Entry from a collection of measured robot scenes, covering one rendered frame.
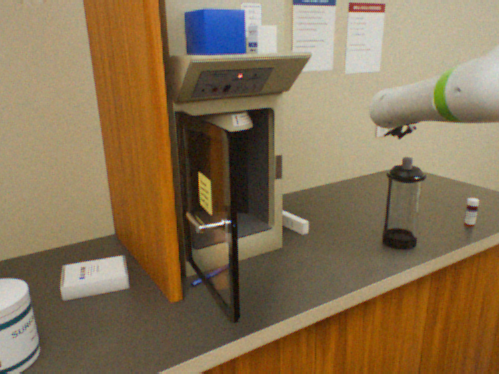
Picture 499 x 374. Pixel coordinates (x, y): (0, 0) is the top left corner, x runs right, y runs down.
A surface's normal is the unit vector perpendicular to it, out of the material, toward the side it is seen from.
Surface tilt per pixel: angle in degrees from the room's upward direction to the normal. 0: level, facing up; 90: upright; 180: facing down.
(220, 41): 90
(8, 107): 90
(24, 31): 90
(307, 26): 90
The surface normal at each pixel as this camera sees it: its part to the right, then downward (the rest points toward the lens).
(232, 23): 0.53, 0.27
